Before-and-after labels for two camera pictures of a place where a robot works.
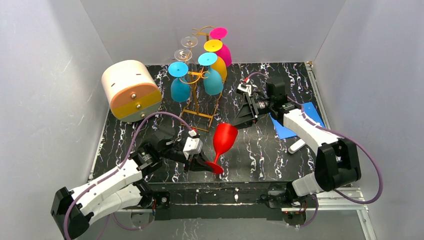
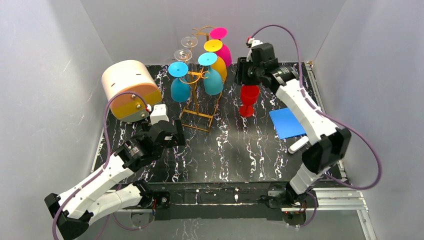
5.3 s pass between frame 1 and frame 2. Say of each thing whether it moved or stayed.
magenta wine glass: stayed
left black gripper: moved
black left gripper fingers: stayed
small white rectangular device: stayed
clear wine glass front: stayed
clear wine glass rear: stayed
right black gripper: moved
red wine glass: moved
